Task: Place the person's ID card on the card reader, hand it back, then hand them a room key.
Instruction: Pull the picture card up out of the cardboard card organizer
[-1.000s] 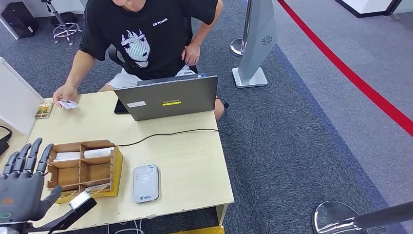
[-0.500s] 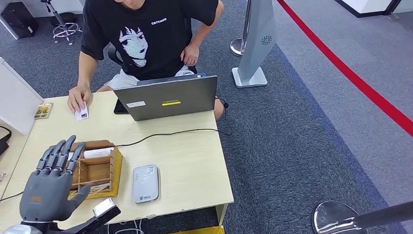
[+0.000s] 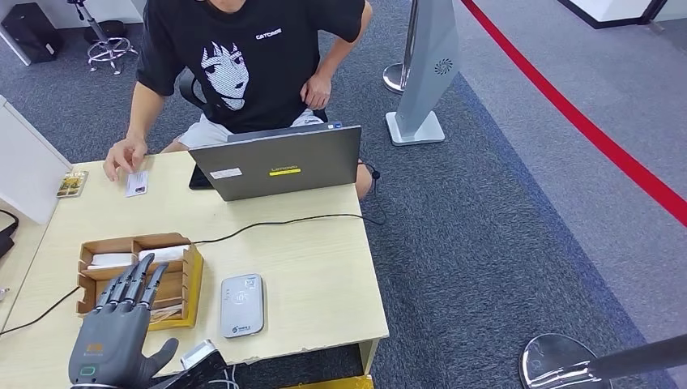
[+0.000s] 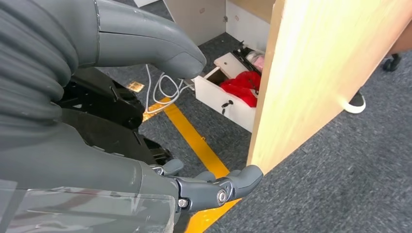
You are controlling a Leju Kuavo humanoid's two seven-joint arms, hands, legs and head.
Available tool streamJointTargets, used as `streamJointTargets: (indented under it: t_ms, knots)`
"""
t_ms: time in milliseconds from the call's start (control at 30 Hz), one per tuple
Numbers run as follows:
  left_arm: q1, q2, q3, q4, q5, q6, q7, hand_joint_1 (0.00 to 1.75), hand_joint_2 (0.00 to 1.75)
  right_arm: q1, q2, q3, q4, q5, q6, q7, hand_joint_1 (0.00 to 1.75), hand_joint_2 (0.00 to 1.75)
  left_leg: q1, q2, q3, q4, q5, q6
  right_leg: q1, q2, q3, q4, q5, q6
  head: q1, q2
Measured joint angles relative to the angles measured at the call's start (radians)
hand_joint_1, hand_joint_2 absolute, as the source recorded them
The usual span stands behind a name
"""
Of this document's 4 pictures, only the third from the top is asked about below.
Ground white platform with black edge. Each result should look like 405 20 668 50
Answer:
555 0 687 31

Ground person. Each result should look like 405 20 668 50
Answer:
103 0 375 201

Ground picture key card stack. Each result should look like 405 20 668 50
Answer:
149 305 184 325

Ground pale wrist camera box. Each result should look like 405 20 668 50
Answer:
179 339 217 371

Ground person's left hand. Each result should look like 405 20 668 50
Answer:
300 72 334 111

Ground white cable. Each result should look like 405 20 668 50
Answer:
206 366 241 389

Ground grey card reader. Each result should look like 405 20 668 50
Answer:
220 273 266 340

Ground white ID card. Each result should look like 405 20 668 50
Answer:
125 170 150 199

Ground wooden card organizer box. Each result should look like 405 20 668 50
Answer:
75 232 193 320

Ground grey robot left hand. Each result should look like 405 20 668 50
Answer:
68 253 180 389

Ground black case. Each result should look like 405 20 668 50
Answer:
0 2 64 66

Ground white partition panel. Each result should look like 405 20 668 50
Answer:
0 95 74 225

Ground chrome stanchion post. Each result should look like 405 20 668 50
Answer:
382 0 420 96

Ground black cable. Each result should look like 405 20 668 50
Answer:
0 162 387 338

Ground person's right hand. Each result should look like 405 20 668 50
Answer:
103 134 148 182

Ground yellow box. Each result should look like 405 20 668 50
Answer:
284 375 375 389

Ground grey laptop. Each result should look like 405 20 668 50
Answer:
187 122 363 203

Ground grey standing sign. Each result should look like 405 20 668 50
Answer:
385 0 463 147

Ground red floor tape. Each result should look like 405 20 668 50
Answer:
460 0 687 229

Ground black strap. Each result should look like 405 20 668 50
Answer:
0 209 19 260

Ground yellow picture hotel key card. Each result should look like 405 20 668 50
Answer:
55 171 90 199

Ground black flat pad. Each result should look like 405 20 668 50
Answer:
188 165 215 191

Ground chrome stool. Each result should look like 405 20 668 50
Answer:
66 0 139 75

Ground white card stack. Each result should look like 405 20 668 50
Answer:
87 252 134 271
138 244 190 264

